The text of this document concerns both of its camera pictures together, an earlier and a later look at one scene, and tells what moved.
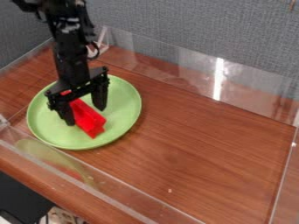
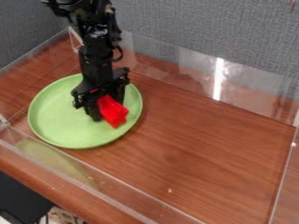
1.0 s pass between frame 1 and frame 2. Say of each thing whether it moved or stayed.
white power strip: stayed
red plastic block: moved
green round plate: stayed
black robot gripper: moved
